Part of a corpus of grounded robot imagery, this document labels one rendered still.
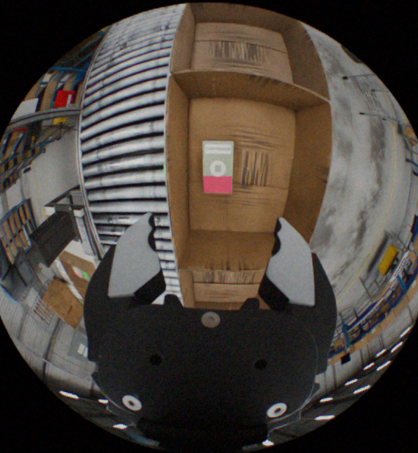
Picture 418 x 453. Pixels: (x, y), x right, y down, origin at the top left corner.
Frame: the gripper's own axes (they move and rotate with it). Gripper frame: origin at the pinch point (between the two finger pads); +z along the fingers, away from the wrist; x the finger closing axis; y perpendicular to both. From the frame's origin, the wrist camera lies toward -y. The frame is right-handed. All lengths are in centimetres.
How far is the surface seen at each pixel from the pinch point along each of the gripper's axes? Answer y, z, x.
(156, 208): 20, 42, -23
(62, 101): -42, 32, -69
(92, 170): 1, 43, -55
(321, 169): -3.6, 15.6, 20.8
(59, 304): 275, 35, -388
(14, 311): 398, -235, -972
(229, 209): 13.0, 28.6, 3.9
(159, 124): -12.7, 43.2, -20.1
